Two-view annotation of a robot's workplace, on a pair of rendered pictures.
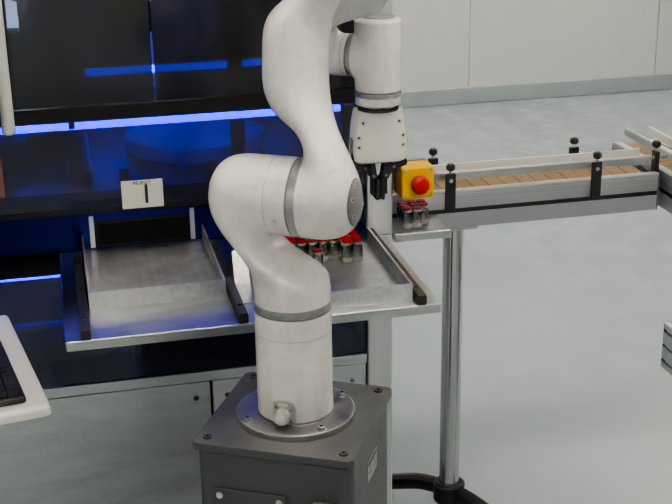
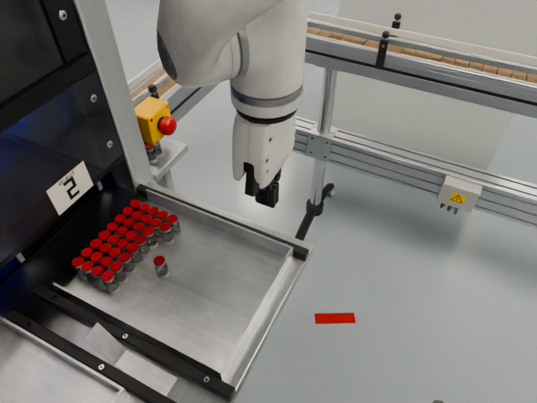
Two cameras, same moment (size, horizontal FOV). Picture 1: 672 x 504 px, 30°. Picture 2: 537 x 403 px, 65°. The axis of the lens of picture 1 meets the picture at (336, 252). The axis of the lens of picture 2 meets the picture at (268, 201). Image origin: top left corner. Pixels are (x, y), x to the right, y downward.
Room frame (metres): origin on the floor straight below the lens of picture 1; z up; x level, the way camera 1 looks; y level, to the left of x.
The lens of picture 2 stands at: (1.94, 0.25, 1.54)
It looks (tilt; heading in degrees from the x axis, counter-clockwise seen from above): 47 degrees down; 309
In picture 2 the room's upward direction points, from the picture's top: straight up
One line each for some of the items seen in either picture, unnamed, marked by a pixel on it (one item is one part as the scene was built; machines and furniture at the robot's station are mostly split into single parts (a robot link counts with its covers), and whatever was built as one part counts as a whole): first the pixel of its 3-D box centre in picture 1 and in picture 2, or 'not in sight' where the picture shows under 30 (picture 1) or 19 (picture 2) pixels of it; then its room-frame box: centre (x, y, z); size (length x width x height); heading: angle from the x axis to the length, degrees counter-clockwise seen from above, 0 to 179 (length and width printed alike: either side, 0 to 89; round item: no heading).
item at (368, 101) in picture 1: (379, 97); (267, 89); (2.22, -0.08, 1.27); 0.09 x 0.08 x 0.03; 103
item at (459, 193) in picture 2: not in sight; (458, 193); (2.07, -0.95, 0.50); 0.12 x 0.05 x 0.09; 13
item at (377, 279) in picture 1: (326, 267); (178, 270); (2.34, 0.02, 0.90); 0.34 x 0.26 x 0.04; 12
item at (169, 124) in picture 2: (419, 184); (165, 125); (2.58, -0.18, 0.99); 0.04 x 0.04 x 0.04; 13
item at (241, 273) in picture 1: (244, 276); (130, 358); (2.27, 0.18, 0.91); 0.14 x 0.03 x 0.06; 12
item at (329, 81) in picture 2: not in sight; (321, 148); (2.61, -0.90, 0.46); 0.09 x 0.09 x 0.77; 13
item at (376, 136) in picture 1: (378, 131); (266, 133); (2.22, -0.08, 1.21); 0.10 x 0.08 x 0.11; 103
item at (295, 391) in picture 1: (294, 360); not in sight; (1.79, 0.07, 0.95); 0.19 x 0.19 x 0.18
